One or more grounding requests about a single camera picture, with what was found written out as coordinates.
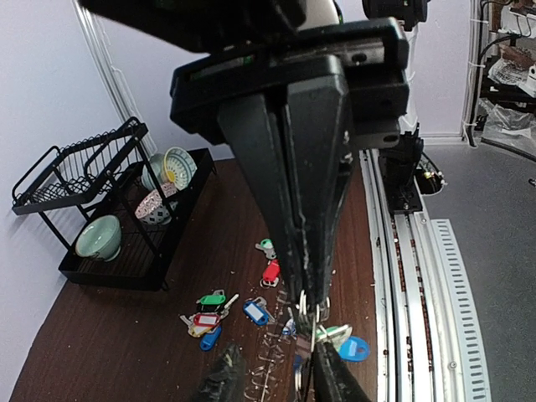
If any black wire dish rack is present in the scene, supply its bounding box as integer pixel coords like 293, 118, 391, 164
12, 117, 216, 291

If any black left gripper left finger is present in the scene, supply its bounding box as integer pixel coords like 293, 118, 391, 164
189, 343, 246, 402

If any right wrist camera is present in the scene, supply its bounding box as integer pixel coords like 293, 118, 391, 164
80, 0, 307, 54

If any metal disc with key rings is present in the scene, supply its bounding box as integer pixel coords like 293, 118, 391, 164
244, 291, 325, 401

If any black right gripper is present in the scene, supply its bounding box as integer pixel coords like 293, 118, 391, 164
170, 18, 410, 307

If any right aluminium frame post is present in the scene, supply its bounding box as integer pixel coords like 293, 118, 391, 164
70, 0, 158, 156

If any green key tag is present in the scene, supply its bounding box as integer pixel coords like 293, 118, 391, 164
316, 324, 353, 343

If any blue key tag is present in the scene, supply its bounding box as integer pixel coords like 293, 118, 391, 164
243, 296, 275, 327
338, 336, 370, 363

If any mixed colour key tag bunch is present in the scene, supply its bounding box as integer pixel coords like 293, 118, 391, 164
179, 289, 240, 352

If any yellow flower plate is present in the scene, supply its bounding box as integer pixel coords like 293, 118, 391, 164
163, 147, 197, 191

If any pink patterned bowl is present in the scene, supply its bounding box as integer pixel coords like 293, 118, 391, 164
135, 190, 172, 225

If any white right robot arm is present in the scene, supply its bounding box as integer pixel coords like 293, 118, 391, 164
170, 18, 410, 312

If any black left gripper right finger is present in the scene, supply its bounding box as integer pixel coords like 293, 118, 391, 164
312, 342, 371, 402

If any aluminium front rail base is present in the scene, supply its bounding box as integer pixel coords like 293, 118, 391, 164
360, 150, 492, 401

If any celadon green bowl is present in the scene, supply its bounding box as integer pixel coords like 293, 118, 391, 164
75, 214, 122, 262

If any red key tag bunch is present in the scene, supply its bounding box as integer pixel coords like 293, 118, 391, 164
255, 239, 281, 288

